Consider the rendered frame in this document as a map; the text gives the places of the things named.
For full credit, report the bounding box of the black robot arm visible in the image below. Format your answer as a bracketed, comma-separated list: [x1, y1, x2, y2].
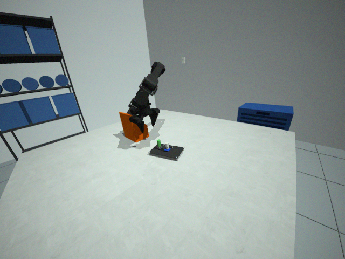
[127, 62, 165, 115]

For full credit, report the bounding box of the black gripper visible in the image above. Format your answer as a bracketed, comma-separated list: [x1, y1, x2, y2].
[129, 101, 160, 133]

